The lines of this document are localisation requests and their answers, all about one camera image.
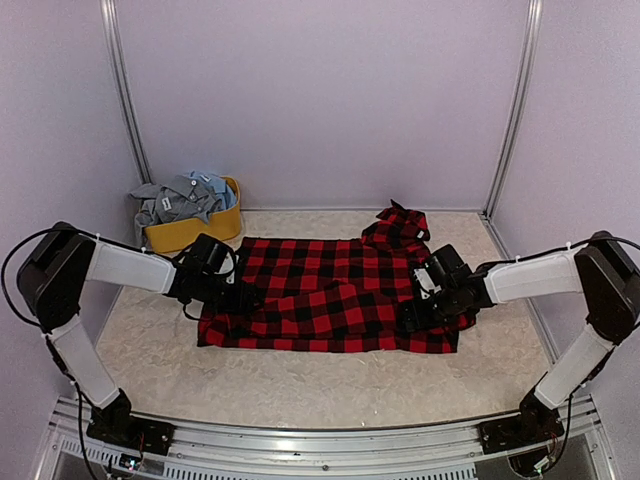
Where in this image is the light blue shirt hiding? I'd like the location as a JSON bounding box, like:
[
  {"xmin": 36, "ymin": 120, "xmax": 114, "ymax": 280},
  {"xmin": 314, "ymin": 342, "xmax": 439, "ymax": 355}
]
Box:
[{"xmin": 186, "ymin": 170, "xmax": 238, "ymax": 210}]

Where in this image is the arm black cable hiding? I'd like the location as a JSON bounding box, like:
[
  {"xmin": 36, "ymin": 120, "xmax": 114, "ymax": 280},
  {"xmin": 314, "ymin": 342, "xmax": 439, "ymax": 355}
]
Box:
[
  {"xmin": 569, "ymin": 234, "xmax": 640, "ymax": 281},
  {"xmin": 0, "ymin": 227, "xmax": 56, "ymax": 331}
]

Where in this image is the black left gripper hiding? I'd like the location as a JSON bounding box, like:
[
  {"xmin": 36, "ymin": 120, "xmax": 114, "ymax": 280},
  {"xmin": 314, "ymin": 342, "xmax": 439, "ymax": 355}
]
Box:
[{"xmin": 198, "ymin": 273, "xmax": 264, "ymax": 314}]

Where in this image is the aluminium front frame rail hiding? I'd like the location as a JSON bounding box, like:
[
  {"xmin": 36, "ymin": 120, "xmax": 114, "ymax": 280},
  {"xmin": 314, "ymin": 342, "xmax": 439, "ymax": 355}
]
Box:
[{"xmin": 29, "ymin": 394, "xmax": 616, "ymax": 480}]

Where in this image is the left aluminium corner post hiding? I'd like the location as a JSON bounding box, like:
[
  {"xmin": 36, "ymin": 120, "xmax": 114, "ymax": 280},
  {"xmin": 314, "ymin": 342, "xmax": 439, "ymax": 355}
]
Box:
[{"xmin": 99, "ymin": 0, "xmax": 153, "ymax": 183}]

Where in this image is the red black plaid shirt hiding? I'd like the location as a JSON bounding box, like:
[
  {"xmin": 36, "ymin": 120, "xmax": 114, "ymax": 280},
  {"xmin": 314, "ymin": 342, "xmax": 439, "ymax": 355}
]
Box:
[{"xmin": 197, "ymin": 202, "xmax": 476, "ymax": 354}]

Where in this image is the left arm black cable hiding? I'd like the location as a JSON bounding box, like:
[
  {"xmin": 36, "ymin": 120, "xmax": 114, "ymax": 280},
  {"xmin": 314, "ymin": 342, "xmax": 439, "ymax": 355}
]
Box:
[{"xmin": 0, "ymin": 227, "xmax": 56, "ymax": 331}]

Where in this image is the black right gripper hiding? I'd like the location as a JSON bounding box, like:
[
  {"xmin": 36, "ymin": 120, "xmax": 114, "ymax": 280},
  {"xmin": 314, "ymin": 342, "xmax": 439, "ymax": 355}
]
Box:
[{"xmin": 397, "ymin": 286, "xmax": 460, "ymax": 333}]

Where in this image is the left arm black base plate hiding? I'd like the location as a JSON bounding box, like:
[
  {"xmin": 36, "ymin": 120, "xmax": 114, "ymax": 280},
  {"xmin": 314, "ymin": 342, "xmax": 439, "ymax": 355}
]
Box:
[{"xmin": 87, "ymin": 417, "xmax": 175, "ymax": 456}]

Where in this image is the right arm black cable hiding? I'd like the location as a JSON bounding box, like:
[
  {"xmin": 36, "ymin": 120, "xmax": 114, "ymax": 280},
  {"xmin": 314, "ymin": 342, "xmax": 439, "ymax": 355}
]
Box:
[{"xmin": 569, "ymin": 234, "xmax": 640, "ymax": 281}]

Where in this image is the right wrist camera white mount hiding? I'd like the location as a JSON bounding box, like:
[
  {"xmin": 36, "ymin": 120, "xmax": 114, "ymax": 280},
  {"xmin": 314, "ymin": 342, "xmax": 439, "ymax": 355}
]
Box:
[{"xmin": 413, "ymin": 268, "xmax": 436, "ymax": 299}]

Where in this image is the right aluminium corner post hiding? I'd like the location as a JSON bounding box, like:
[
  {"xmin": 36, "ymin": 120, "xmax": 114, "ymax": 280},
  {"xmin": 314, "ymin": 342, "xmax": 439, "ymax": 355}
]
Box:
[{"xmin": 482, "ymin": 0, "xmax": 544, "ymax": 223}]

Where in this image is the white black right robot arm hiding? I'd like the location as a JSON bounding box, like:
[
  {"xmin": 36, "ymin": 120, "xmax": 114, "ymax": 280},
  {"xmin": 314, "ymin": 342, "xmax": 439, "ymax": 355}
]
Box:
[{"xmin": 398, "ymin": 231, "xmax": 639, "ymax": 453}]

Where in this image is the grey button shirt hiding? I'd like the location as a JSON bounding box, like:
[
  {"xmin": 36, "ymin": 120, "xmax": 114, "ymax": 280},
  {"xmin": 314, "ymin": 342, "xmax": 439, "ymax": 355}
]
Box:
[{"xmin": 129, "ymin": 173, "xmax": 225, "ymax": 246}]

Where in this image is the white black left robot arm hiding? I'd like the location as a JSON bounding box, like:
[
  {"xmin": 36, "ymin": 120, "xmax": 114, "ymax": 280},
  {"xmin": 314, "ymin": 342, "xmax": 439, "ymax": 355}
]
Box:
[{"xmin": 16, "ymin": 222, "xmax": 262, "ymax": 445}]

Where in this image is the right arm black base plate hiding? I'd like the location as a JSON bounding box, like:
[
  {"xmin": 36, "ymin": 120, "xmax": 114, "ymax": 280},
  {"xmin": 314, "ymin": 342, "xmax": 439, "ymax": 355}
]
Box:
[{"xmin": 478, "ymin": 415, "xmax": 565, "ymax": 455}]

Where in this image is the yellow plastic basket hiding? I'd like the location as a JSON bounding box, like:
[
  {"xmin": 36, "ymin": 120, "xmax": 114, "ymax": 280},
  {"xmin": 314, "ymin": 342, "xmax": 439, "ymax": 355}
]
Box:
[{"xmin": 144, "ymin": 176, "xmax": 242, "ymax": 253}]

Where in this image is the aluminium corner post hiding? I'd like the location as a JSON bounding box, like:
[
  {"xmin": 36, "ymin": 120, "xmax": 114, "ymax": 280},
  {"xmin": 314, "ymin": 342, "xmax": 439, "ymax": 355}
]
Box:
[
  {"xmin": 482, "ymin": 0, "xmax": 544, "ymax": 223},
  {"xmin": 99, "ymin": 0, "xmax": 153, "ymax": 183}
]

